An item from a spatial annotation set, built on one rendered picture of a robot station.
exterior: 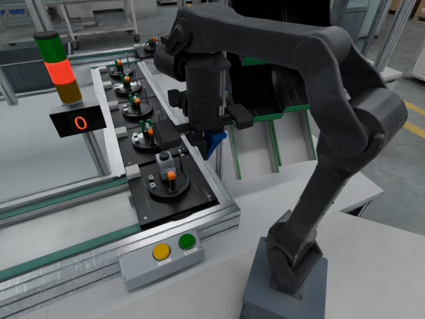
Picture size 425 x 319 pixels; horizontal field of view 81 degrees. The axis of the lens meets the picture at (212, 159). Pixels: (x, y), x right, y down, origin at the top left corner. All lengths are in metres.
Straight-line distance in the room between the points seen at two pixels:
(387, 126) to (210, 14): 0.24
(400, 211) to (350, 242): 1.53
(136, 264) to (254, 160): 0.46
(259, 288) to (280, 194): 0.48
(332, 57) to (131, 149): 0.84
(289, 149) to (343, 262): 0.38
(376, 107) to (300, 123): 0.67
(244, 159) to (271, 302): 0.44
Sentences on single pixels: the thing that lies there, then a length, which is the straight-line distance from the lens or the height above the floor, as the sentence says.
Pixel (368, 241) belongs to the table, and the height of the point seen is 0.86.
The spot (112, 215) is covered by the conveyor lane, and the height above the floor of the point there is 0.92.
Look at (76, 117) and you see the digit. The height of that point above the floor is 1.22.
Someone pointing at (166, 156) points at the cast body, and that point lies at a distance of 0.74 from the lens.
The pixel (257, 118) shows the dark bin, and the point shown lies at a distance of 0.69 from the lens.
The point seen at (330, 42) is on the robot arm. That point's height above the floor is 1.50.
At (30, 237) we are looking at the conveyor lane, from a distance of 0.93.
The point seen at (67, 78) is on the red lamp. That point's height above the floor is 1.32.
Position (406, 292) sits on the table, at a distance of 0.92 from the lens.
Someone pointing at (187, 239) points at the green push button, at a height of 0.97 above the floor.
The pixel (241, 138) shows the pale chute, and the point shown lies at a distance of 0.82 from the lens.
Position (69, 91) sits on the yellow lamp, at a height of 1.29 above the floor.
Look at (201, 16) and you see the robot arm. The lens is 0.36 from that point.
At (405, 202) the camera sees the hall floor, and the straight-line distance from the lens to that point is 2.53.
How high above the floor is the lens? 1.57
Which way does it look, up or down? 41 degrees down
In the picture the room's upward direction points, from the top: straight up
